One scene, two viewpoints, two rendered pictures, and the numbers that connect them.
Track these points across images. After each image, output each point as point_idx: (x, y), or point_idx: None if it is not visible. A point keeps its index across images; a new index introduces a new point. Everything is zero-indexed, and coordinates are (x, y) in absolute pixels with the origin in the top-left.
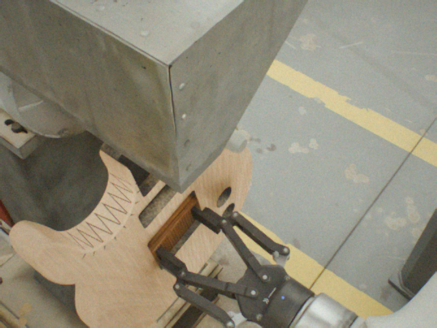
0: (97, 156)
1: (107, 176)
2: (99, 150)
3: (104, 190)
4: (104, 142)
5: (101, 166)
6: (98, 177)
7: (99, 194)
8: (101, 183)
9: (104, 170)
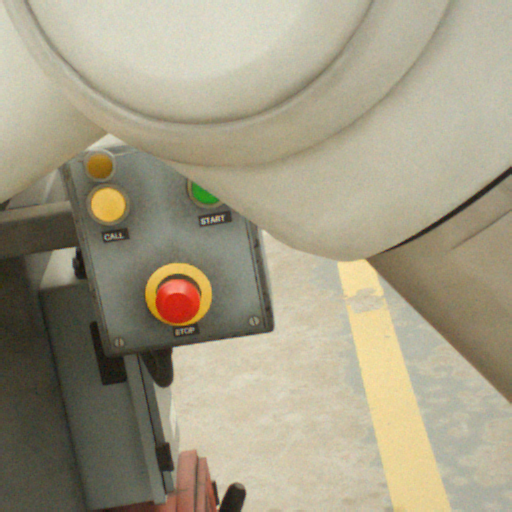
0: (0, 372)
1: (26, 439)
2: (6, 361)
3: (16, 471)
4: (20, 350)
5: (11, 404)
6: (1, 426)
7: (1, 473)
8: (9, 447)
9: (18, 420)
